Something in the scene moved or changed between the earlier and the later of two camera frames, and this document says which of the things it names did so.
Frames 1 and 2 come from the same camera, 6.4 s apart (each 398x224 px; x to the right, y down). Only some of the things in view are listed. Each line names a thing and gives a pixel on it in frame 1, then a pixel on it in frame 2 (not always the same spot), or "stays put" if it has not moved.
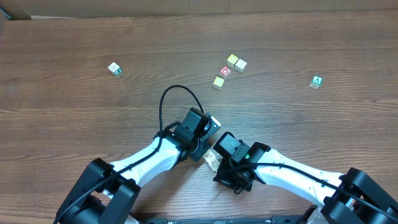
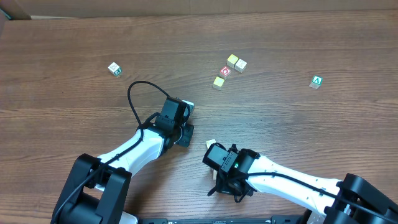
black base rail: (226, 220) stays put
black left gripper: (200, 153) → (187, 139)
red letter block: (224, 73) stays put
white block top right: (240, 65) stays put
